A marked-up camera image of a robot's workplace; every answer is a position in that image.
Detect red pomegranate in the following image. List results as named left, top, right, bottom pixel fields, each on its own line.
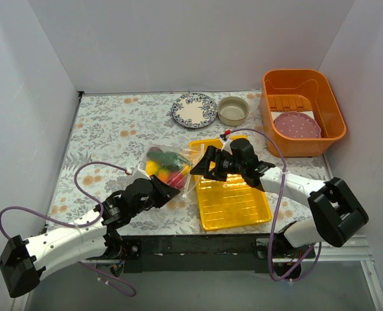
left=167, top=172, right=186, bottom=189

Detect clear zip top bag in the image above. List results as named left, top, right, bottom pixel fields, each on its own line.
left=139, top=144, right=205, bottom=199

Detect green cucumber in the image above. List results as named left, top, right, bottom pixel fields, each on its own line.
left=146, top=151, right=189, bottom=166

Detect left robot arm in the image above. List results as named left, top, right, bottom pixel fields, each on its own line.
left=0, top=176, right=180, bottom=298

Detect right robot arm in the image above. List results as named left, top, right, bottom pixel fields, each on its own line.
left=191, top=138, right=369, bottom=258

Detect yellow plastic tray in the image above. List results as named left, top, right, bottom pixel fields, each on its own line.
left=190, top=135, right=272, bottom=231

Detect beige ceramic bowl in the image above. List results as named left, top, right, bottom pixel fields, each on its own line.
left=218, top=97, right=250, bottom=126

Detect blue floral plate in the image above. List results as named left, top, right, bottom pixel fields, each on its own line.
left=170, top=93, right=218, bottom=129

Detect pink dotted plate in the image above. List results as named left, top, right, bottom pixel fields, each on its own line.
left=273, top=111, right=321, bottom=139

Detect floral tablecloth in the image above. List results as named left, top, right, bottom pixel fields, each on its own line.
left=48, top=90, right=332, bottom=235

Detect orange plastic basin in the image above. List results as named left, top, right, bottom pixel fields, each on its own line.
left=260, top=69, right=347, bottom=157

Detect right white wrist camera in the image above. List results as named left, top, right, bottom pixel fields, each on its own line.
left=220, top=135, right=233, bottom=154

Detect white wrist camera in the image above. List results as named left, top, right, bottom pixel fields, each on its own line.
left=130, top=161, right=150, bottom=180
left=220, top=135, right=233, bottom=154

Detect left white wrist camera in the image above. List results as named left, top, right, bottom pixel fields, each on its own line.
left=130, top=161, right=150, bottom=180

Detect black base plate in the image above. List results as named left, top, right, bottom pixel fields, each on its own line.
left=83, top=233, right=317, bottom=275

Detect aluminium rail frame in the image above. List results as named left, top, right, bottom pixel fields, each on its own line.
left=12, top=235, right=383, bottom=310

